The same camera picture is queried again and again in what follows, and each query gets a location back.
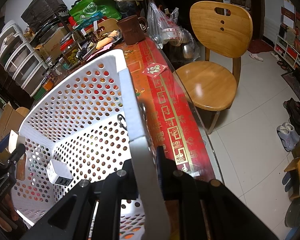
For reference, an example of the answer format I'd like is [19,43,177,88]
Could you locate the white usb charger block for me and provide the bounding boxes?
[46,159,73,186]

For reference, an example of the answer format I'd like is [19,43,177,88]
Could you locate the red paper fu sticker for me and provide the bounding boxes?
[142,63,168,78]

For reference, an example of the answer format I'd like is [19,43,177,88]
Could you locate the white shelf unit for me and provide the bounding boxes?
[274,35,300,70]

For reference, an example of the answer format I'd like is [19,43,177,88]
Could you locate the green shopping bag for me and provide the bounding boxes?
[69,0,122,24]

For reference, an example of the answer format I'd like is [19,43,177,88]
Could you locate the white perforated plastic basket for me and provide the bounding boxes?
[11,49,170,239]

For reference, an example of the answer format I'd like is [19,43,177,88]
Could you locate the grey white sneakers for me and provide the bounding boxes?
[276,122,300,152]

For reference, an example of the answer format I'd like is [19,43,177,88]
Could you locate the white stacked drawer organizer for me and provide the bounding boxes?
[0,21,47,97]

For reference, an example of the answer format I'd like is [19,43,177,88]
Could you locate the wooden chair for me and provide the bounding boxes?
[176,1,253,134]

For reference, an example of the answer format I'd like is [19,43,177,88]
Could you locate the brown ceramic mug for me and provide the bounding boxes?
[117,15,148,45]

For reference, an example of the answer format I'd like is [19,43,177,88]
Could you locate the clear plastic bag with bowls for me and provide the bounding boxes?
[147,0,200,64]

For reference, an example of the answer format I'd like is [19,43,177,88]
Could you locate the cardboard box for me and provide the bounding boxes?
[0,103,30,141]

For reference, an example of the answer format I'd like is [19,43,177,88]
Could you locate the glass jar of pickles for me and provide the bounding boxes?
[61,40,81,65]

